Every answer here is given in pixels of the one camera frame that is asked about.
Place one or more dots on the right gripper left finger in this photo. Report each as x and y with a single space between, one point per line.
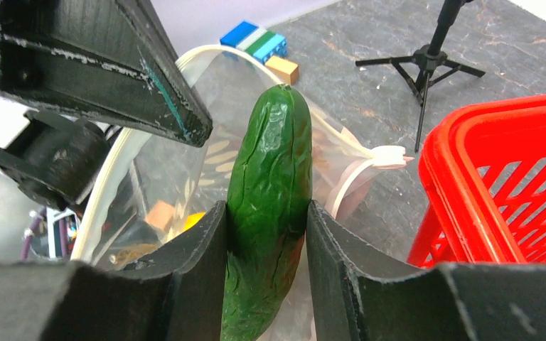
174 293

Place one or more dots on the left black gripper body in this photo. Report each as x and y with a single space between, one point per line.
53 159

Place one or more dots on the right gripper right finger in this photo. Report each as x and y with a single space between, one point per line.
361 293

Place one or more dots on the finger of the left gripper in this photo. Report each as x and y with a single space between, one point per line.
108 61

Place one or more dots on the yellow toy pepper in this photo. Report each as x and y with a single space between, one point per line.
192 220

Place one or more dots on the red plastic basket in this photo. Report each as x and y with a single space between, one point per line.
483 169

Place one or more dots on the green toy cucumber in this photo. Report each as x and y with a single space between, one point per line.
268 197

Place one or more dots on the small wooden cube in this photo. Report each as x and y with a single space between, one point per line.
161 215

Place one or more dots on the blue green toy blocks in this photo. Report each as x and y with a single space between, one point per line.
256 41

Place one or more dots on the tan wooden block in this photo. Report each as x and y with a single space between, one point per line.
286 70

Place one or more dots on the black tripod stand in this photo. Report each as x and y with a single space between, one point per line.
428 65

